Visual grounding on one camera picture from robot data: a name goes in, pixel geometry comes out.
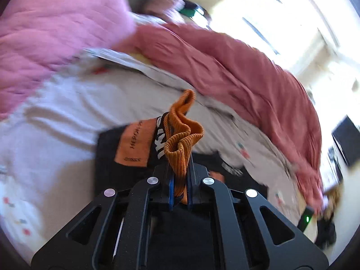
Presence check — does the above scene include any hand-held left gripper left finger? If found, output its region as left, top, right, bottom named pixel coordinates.
left=30, top=162, right=176, bottom=270

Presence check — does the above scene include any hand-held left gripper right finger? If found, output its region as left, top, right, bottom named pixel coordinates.
left=186, top=156, right=329, bottom=270

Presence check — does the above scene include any orange ribbed sock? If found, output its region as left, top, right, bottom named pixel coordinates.
left=163, top=89, right=204, bottom=205

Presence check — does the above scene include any black garment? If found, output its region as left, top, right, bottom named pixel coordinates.
left=96, top=117, right=172, bottom=192

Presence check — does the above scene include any black bag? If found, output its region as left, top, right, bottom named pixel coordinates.
left=314, top=216, right=337, bottom=250

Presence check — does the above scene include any brown furry thing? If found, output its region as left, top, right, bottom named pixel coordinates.
left=323, top=182, right=346, bottom=220

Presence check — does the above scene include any small black cloth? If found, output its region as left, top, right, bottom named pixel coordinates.
left=194, top=150, right=269, bottom=193

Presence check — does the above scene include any black flat screen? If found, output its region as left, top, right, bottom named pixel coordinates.
left=331, top=115, right=360, bottom=167

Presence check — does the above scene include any printed duvet cover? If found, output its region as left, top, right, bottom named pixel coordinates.
left=0, top=48, right=308, bottom=265

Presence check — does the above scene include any red blanket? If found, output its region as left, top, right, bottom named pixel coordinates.
left=112, top=22, right=324, bottom=216

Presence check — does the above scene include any brown cloth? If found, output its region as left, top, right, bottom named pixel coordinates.
left=141, top=0, right=187, bottom=25

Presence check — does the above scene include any pink quilt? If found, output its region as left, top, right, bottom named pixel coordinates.
left=0, top=0, right=139, bottom=121

